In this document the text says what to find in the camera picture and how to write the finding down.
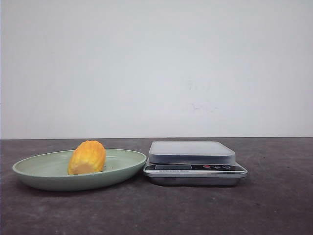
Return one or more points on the yellow corn cob piece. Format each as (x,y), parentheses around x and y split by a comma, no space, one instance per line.
(88,157)

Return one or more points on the green round plate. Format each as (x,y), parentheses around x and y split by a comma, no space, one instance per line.
(49,171)

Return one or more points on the silver digital kitchen scale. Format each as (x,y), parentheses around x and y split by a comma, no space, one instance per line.
(192,163)

